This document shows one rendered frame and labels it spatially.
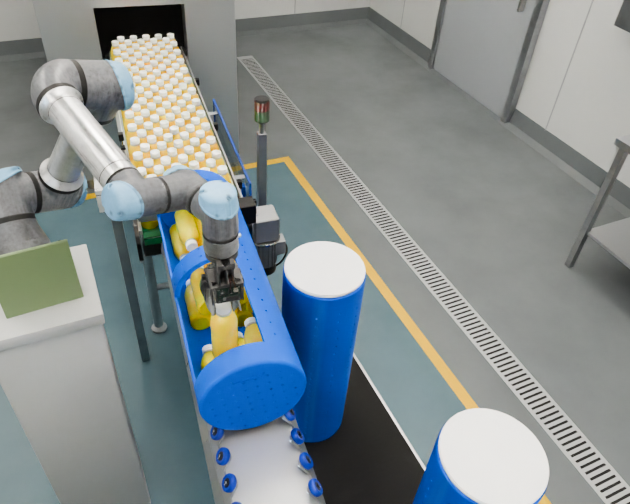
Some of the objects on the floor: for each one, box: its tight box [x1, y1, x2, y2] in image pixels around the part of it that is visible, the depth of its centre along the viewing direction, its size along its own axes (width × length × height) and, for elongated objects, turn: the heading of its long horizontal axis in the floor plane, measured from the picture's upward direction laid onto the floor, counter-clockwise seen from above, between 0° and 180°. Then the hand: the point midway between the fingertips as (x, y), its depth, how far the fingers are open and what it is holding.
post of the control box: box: [111, 219, 150, 361], centre depth 256 cm, size 4×4×100 cm
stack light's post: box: [257, 130, 267, 207], centre depth 283 cm, size 4×4×110 cm
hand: (223, 306), depth 136 cm, fingers closed on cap, 4 cm apart
